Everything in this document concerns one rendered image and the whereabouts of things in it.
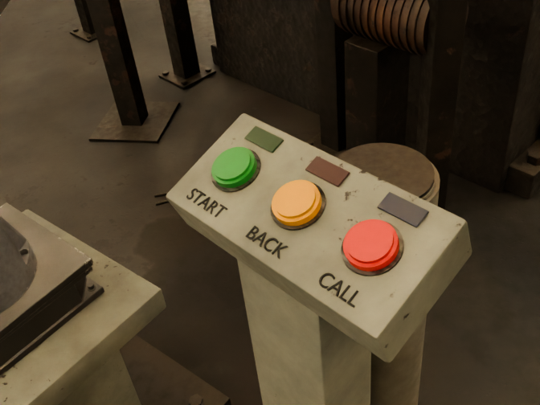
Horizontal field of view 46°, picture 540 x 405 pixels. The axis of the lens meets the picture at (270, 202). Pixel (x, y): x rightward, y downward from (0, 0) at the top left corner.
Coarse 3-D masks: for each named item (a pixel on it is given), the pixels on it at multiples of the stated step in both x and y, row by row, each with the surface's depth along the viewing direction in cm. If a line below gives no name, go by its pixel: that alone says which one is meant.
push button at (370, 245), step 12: (360, 228) 46; (372, 228) 46; (384, 228) 45; (348, 240) 46; (360, 240) 45; (372, 240) 45; (384, 240) 45; (396, 240) 45; (348, 252) 45; (360, 252) 45; (372, 252) 44; (384, 252) 44; (396, 252) 44; (360, 264) 45; (372, 264) 44; (384, 264) 44
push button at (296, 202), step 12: (300, 180) 51; (276, 192) 51; (288, 192) 50; (300, 192) 50; (312, 192) 49; (276, 204) 50; (288, 204) 49; (300, 204) 49; (312, 204) 49; (276, 216) 49; (288, 216) 49; (300, 216) 49; (312, 216) 49
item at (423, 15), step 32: (352, 0) 107; (384, 0) 103; (416, 0) 100; (352, 32) 113; (384, 32) 106; (416, 32) 101; (352, 64) 117; (384, 64) 114; (352, 96) 121; (384, 96) 118; (352, 128) 126; (384, 128) 123
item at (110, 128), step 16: (96, 0) 153; (112, 0) 154; (96, 16) 155; (112, 16) 155; (96, 32) 158; (112, 32) 158; (112, 48) 161; (128, 48) 164; (112, 64) 164; (128, 64) 165; (112, 80) 167; (128, 80) 166; (128, 96) 169; (112, 112) 182; (128, 112) 173; (144, 112) 176; (160, 112) 179; (96, 128) 176; (112, 128) 175; (128, 128) 175; (144, 128) 174; (160, 128) 173
